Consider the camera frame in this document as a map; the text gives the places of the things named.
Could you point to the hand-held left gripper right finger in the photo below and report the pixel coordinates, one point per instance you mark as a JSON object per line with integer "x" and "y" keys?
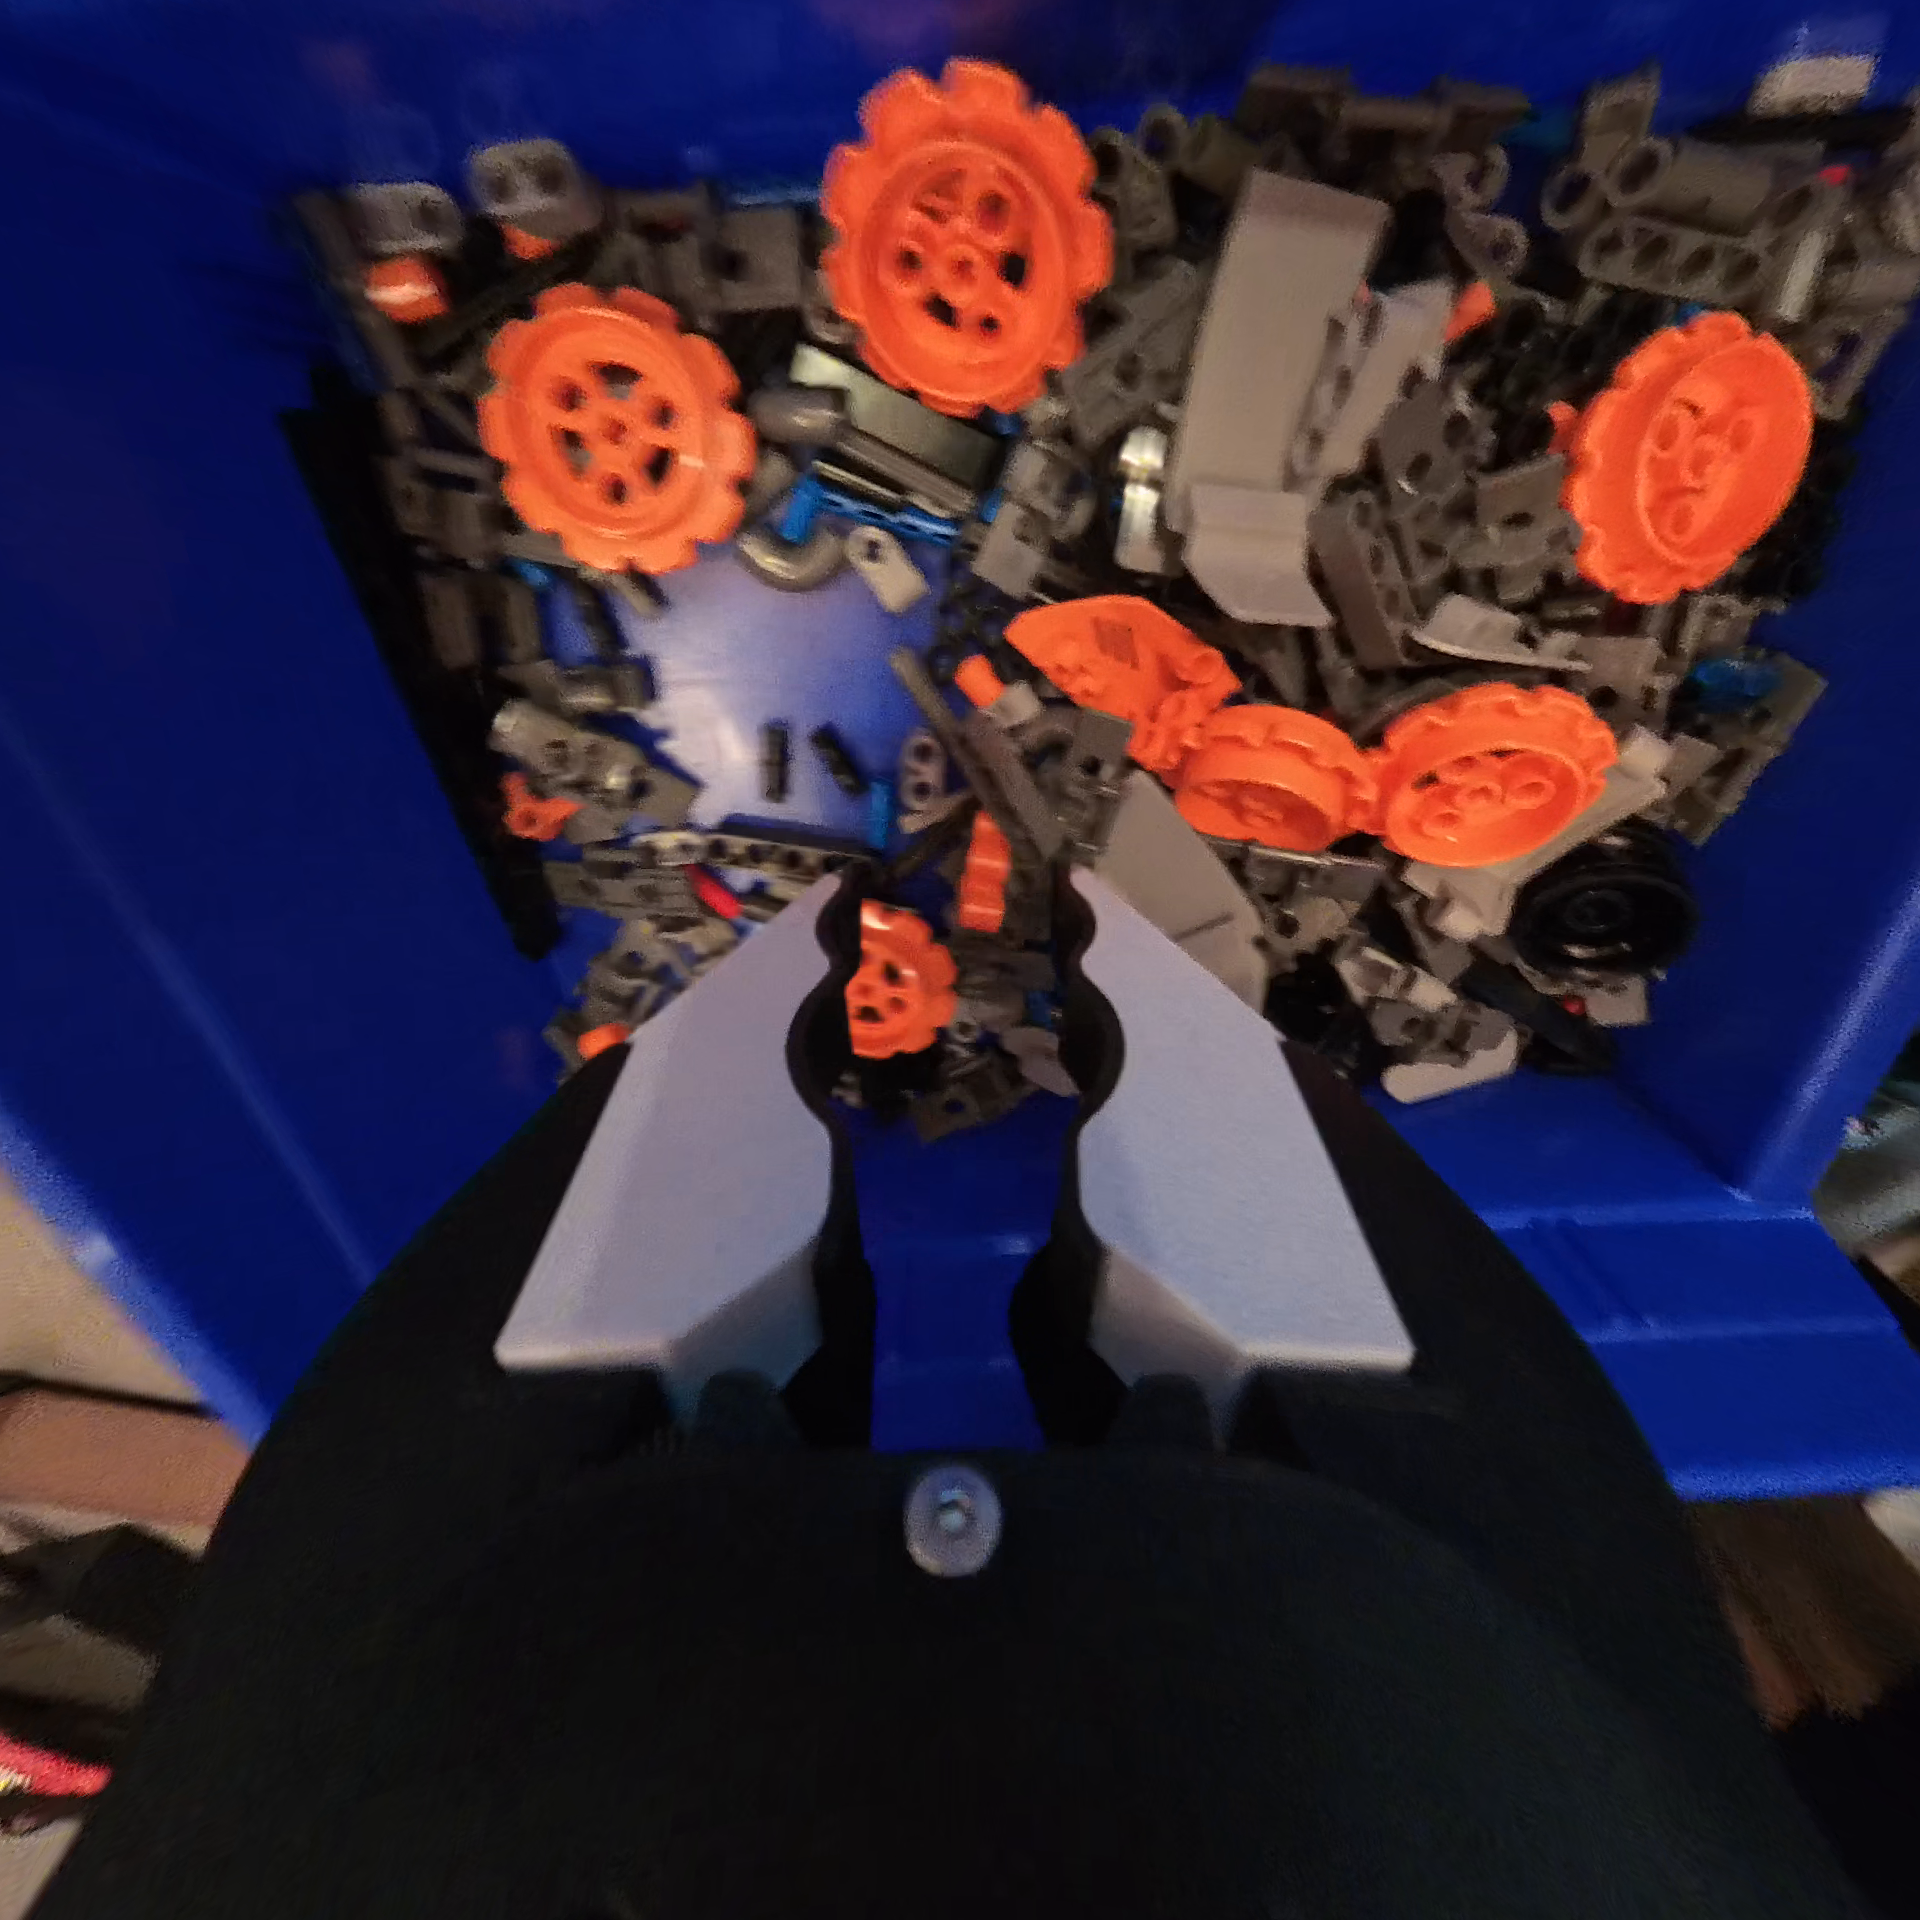
{"x": 1231, "y": 1201}

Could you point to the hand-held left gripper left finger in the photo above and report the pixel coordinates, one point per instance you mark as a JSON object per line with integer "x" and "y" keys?
{"x": 676, "y": 1201}

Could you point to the orange toothed toy wheel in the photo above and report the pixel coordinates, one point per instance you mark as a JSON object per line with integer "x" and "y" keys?
{"x": 896, "y": 983}

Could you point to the blue plastic bin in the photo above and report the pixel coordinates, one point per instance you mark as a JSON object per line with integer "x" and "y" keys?
{"x": 224, "y": 600}

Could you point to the pile of toy building parts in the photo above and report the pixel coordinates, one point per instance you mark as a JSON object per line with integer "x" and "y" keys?
{"x": 1350, "y": 450}

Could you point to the black power adapter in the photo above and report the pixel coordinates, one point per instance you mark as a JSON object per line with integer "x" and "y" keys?
{"x": 91, "y": 1621}

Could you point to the red flat item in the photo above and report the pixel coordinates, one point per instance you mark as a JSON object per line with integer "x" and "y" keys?
{"x": 53, "y": 1778}

